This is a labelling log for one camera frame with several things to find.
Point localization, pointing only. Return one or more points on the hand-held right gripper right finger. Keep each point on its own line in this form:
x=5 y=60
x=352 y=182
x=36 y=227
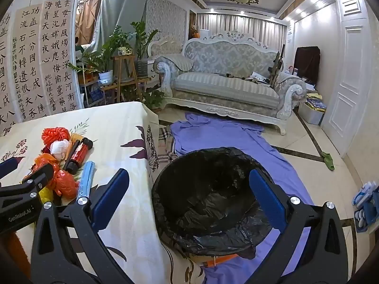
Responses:
x=265 y=195

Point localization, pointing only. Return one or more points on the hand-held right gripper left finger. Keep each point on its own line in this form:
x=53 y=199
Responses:
x=114 y=190

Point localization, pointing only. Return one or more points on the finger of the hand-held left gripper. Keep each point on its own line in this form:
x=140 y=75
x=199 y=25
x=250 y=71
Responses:
x=10 y=165
x=44 y=174

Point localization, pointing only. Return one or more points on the yellow foam fruit net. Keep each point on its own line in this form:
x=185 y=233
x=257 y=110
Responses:
x=46 y=195

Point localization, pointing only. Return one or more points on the dark red knotted cloth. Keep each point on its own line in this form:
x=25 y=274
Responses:
x=45 y=150

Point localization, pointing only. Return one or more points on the white tissue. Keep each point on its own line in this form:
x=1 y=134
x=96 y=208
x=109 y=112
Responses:
x=60 y=149

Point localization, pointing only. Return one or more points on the black bottle with red label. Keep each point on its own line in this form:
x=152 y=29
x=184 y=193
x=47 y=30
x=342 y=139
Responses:
x=78 y=153

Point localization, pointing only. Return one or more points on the orange foam fruit net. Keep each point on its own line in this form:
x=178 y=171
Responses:
x=54 y=134

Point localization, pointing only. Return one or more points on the black bag lined trash bin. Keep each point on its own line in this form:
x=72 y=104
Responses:
x=207 y=201

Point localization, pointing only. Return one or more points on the floral cream tablecloth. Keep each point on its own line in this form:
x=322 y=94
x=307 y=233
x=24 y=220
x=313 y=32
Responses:
x=118 y=130

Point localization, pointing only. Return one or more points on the purple sheet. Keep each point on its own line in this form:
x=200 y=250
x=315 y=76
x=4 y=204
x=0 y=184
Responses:
x=237 y=136

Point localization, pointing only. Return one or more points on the plaid cloth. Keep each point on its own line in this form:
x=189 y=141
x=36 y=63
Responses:
x=164 y=142

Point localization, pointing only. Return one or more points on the green slipper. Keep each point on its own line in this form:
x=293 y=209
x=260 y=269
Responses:
x=331 y=165
x=325 y=155

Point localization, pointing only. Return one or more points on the grey storage box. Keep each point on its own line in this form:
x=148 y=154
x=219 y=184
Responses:
x=314 y=115

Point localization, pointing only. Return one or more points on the white metal rack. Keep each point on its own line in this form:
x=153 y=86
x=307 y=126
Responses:
x=88 y=91

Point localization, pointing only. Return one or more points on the blue slipper rack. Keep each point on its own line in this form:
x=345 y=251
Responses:
x=365 y=207

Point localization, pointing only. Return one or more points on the small potted plant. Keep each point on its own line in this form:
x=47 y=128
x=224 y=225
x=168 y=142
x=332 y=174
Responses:
x=154 y=97

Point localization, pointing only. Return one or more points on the ornate grey white sofa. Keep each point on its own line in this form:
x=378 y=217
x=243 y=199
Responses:
x=225 y=88

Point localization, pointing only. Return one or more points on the pile of magazines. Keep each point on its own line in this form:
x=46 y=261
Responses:
x=257 y=78

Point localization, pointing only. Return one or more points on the white side cabinet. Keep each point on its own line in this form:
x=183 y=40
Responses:
x=152 y=75

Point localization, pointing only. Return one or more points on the black stick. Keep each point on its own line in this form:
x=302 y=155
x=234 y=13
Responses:
x=226 y=75

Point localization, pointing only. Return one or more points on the wooden plant stand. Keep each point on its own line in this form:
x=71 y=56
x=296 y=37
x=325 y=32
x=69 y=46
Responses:
x=125 y=65

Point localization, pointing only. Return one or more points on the toy rifle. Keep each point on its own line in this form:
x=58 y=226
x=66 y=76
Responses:
x=275 y=68

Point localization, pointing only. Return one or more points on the leafy plant in white pot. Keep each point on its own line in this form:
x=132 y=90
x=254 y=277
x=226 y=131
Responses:
x=105 y=62

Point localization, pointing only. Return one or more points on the dark cloth covered object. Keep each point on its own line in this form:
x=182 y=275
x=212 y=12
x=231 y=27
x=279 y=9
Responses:
x=308 y=62

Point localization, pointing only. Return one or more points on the decorated cream pot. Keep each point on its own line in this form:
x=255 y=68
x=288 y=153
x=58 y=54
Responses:
x=124 y=50

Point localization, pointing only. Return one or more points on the white panelled door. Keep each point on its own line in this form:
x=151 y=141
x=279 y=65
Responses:
x=346 y=80

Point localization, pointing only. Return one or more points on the striped grey throw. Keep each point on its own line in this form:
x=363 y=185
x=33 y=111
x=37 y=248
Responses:
x=180 y=62

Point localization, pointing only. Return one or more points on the tall plant in dark pot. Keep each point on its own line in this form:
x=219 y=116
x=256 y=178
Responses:
x=142 y=41

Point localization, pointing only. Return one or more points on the ornate white armchair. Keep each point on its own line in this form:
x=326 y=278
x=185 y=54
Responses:
x=165 y=46

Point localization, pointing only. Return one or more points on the brown curtain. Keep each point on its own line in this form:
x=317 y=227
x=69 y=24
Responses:
x=86 y=14

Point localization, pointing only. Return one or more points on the beige striped window curtain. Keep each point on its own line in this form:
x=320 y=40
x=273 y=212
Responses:
x=237 y=22

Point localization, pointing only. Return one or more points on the grey blue drape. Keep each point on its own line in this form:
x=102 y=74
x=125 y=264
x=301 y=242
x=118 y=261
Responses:
x=121 y=9

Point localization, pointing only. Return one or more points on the calligraphy paper wall hanging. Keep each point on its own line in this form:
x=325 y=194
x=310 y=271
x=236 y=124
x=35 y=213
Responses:
x=29 y=65

